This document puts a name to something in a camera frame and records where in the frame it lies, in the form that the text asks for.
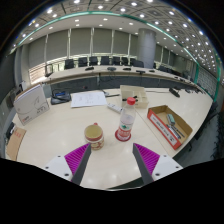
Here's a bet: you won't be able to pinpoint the white cardboard box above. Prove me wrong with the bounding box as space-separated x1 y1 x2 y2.
13 83 51 126

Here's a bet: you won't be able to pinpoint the flat round red coaster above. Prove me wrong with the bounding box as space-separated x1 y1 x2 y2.
114 129 132 143

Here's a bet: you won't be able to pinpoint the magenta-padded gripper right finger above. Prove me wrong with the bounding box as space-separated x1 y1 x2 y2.
132 143 184 186

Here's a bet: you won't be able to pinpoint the red-edged open cardboard box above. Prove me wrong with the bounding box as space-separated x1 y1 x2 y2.
146 104 194 151

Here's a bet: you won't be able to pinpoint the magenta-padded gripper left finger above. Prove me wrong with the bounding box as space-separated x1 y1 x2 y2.
43 143 92 186

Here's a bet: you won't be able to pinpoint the brown paper envelope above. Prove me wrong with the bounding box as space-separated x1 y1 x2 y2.
5 126 28 162

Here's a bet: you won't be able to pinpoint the white power strip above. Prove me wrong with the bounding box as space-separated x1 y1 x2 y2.
106 101 124 114

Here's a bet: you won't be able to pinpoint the ceiling lights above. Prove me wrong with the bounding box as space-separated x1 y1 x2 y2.
19 0 218 73

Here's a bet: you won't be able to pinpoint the row of black office chairs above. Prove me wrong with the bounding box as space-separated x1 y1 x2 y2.
63 55 145 70

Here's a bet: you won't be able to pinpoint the beige open box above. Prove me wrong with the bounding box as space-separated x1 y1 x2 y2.
119 84 149 109

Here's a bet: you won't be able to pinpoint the black desk microphone unit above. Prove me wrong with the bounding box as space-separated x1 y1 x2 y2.
168 87 181 98

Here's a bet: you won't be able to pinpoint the long curved conference desk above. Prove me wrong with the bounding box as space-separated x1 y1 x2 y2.
43 64 204 98

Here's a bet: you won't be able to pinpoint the clear red-capped water bottle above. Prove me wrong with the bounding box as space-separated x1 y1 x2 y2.
114 97 137 143

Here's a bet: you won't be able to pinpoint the white paper sheet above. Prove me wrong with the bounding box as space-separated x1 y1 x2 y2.
70 91 108 109

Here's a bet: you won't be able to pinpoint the dark hand tools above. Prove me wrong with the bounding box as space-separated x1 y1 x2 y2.
165 123 185 140

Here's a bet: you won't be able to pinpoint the black desk console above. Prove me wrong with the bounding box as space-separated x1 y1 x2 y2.
50 89 72 106

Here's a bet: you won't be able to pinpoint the small black desk monitor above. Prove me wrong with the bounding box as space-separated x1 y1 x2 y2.
44 63 54 77

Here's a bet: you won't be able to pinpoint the black power adapter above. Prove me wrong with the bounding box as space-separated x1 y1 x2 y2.
4 121 17 141

